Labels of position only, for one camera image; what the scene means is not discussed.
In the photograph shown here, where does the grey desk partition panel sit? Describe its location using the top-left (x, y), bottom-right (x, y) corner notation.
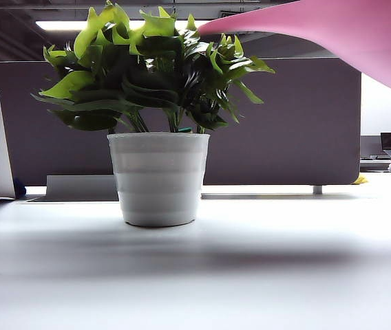
top-left (0, 57), bottom-right (362, 187)

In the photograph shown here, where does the green leafy plant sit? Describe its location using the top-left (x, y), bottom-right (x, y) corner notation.
top-left (30, 1), bottom-right (276, 135)

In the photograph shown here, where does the small blue object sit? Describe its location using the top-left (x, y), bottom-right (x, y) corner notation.
top-left (13, 177), bottom-right (27, 199)

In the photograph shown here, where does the grey background desk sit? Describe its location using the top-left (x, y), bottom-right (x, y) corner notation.
top-left (359, 135), bottom-right (391, 172)

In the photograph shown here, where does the white tablet stand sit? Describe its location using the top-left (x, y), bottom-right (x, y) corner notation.
top-left (0, 99), bottom-right (17, 200)

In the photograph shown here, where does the long ceiling light strip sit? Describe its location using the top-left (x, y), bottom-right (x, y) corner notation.
top-left (35, 19), bottom-right (217, 32)

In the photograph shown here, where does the white ribbed plant pot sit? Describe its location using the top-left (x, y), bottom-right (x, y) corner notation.
top-left (107, 132), bottom-right (211, 228)

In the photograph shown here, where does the pink plastic watering can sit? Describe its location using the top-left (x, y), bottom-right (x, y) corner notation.
top-left (197, 0), bottom-right (391, 97)

